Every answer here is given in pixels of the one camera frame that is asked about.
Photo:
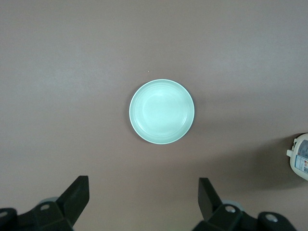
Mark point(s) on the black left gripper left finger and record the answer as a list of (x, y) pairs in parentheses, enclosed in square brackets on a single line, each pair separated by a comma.
[(72, 207)]

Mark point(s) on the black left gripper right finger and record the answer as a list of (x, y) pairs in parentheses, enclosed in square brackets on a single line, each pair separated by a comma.
[(216, 211)]

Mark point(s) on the brown table mat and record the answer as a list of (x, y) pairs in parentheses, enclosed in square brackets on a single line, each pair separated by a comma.
[(72, 96)]

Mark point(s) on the pale green round plate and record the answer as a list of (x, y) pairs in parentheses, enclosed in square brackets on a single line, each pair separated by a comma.
[(161, 111)]

